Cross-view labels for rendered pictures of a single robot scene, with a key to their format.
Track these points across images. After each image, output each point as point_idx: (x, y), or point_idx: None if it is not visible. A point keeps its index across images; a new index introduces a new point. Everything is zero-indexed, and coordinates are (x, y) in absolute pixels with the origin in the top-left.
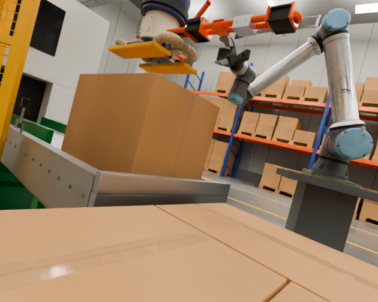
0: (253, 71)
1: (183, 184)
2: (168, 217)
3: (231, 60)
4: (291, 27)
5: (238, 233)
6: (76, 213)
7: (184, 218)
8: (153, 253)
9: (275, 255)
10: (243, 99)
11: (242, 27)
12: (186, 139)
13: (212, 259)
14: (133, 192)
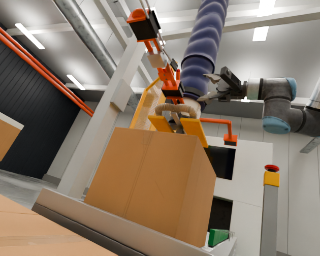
0: (280, 80)
1: (104, 218)
2: (4, 209)
3: (222, 88)
4: (141, 22)
5: None
6: None
7: (8, 214)
8: None
9: None
10: (293, 120)
11: (150, 60)
12: (144, 174)
13: None
14: (54, 209)
